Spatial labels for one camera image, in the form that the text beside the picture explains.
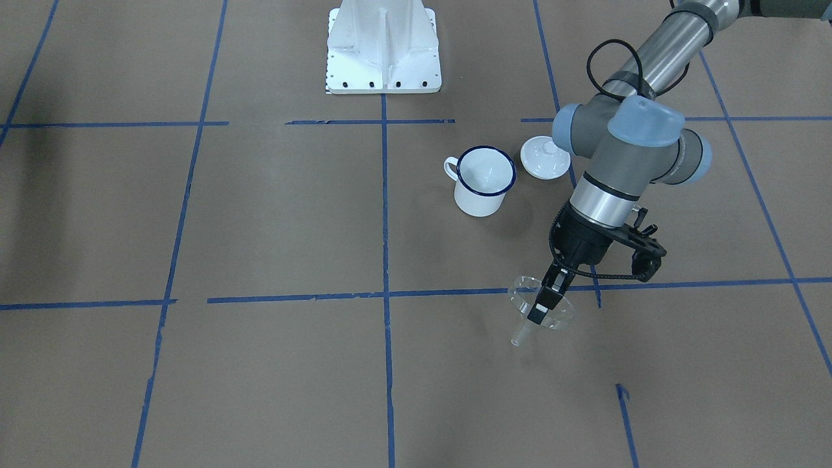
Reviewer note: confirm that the white pedestal column with base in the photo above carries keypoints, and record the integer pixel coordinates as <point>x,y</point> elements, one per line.
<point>382,47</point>

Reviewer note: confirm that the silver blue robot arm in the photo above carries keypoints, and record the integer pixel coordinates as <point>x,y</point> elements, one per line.
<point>631,141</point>

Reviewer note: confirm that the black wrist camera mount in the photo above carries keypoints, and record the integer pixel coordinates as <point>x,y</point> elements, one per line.
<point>647,252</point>

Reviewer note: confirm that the white enamel mug blue rim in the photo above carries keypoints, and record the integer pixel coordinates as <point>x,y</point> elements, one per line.
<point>483,175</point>

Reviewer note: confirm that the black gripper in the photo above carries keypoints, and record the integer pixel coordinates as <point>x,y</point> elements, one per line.
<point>578,242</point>

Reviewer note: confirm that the clear glass funnel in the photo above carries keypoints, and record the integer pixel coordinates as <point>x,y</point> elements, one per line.
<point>522,294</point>

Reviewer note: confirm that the white ceramic lid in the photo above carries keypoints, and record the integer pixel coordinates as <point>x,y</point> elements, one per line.
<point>543,159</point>

